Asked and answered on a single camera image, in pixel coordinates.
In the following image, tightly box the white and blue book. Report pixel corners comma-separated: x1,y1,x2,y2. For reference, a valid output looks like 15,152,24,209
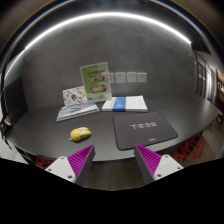
102,95,148,112

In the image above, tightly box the white LED ceiling strip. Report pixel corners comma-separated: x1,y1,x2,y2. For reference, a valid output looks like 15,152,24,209
6,12,191,78

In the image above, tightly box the black mouse pad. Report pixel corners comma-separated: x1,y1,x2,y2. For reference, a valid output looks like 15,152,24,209
113,112,178,150

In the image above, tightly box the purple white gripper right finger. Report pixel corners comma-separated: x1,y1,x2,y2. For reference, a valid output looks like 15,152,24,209
134,144,182,184

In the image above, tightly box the red wire stool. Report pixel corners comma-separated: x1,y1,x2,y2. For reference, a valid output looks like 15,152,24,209
35,157,53,169
173,134,205,164

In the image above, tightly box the white patterned card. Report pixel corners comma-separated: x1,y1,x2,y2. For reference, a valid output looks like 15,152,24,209
62,86,87,106

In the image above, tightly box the grey striped book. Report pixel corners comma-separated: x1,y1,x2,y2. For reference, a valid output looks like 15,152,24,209
56,103,99,122

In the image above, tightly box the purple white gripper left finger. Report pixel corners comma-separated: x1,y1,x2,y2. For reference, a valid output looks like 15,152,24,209
46,145,95,186

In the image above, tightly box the white wall socket panel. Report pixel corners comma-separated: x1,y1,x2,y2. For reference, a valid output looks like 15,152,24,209
127,72,137,82
138,73,147,83
109,72,115,84
115,72,126,83

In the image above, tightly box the green menu card stand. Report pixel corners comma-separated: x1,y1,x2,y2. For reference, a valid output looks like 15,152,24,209
80,62,112,102

